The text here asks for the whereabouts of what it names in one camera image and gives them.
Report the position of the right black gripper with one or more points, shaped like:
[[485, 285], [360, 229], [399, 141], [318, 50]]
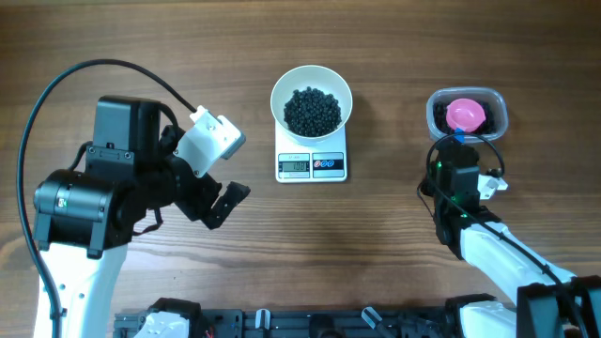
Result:
[[443, 145]]

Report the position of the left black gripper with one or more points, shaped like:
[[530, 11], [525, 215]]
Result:
[[200, 205]]

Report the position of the pink scoop blue handle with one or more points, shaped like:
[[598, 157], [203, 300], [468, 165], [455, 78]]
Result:
[[464, 116]]

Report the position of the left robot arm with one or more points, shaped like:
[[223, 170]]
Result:
[[86, 215]]

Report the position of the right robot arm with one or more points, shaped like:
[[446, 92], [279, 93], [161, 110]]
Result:
[[549, 301]]

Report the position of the white digital kitchen scale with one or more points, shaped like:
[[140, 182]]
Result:
[[321, 162]]

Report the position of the black beans in bowl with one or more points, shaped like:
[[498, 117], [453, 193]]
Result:
[[312, 113]]

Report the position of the white ceramic bowl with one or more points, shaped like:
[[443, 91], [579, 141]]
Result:
[[325, 79]]

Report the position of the clear plastic container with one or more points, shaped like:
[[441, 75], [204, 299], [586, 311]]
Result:
[[489, 95]]

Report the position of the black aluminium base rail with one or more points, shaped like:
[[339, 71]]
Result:
[[418, 322]]

